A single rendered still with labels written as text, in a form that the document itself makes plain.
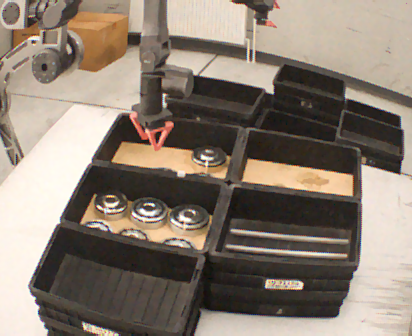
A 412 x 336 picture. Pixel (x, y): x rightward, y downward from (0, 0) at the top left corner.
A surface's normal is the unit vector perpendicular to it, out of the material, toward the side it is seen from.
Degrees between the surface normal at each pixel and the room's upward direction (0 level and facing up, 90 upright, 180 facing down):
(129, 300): 0
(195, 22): 90
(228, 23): 90
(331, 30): 90
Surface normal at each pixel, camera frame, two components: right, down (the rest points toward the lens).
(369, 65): -0.33, 0.51
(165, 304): 0.04, -0.84
